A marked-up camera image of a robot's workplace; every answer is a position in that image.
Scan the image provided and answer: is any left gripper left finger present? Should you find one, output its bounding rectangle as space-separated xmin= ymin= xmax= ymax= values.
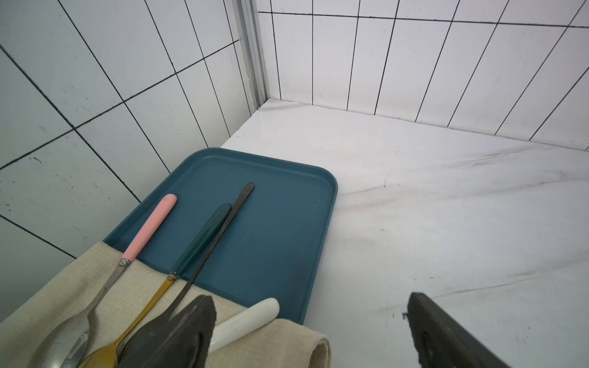
xmin=118 ymin=295 xmax=216 ymax=367

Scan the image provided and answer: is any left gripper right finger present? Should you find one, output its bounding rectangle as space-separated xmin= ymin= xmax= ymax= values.
xmin=406 ymin=292 xmax=507 ymax=367

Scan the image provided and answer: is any beige cloth mat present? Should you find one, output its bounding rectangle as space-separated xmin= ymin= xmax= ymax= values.
xmin=1 ymin=242 xmax=333 ymax=367

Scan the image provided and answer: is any teal tray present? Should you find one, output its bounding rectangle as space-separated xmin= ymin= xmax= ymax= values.
xmin=105 ymin=148 xmax=337 ymax=324

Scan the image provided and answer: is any white handle utensil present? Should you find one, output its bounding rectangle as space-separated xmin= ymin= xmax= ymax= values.
xmin=209 ymin=297 xmax=280 ymax=353

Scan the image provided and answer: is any dark handle utensil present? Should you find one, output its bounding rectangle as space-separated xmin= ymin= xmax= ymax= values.
xmin=117 ymin=182 xmax=256 ymax=360

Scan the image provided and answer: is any green handle gold spoon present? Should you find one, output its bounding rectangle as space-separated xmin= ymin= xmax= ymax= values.
xmin=79 ymin=203 xmax=232 ymax=367

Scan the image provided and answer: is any pink handle spoon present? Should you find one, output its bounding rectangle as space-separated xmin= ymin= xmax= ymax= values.
xmin=29 ymin=194 xmax=177 ymax=367

